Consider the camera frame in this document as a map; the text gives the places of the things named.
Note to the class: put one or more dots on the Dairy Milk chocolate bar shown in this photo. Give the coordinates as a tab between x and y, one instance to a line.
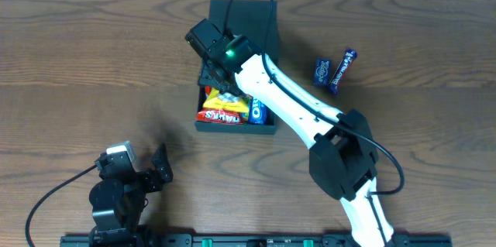
349	56

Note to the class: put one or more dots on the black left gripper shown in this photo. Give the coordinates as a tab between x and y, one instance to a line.
145	179

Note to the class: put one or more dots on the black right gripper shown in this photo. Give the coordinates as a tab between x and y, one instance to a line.
216	77

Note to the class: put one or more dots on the blue Eclipse mints box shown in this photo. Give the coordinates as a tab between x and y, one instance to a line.
321	72

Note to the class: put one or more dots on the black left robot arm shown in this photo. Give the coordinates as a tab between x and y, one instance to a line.
119	199

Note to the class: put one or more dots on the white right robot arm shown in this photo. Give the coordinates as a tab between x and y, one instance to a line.
342	154

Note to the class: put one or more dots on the dark green box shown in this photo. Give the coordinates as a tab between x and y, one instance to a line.
249	18

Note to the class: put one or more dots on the yellow nuts bag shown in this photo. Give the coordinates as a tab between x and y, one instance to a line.
226	101

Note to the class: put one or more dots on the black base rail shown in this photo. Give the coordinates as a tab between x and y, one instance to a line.
330	240

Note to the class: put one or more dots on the blue Oreo cookie pack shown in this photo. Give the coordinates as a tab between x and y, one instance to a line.
258	112

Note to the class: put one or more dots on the red Hacks candy bag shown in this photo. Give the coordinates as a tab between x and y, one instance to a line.
218	116

